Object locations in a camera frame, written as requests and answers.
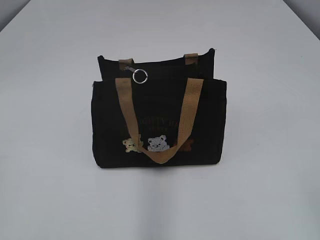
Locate black canvas tote bag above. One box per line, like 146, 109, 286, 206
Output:
91, 48, 227, 168

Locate silver zipper pull ring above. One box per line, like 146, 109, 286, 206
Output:
126, 65, 148, 82

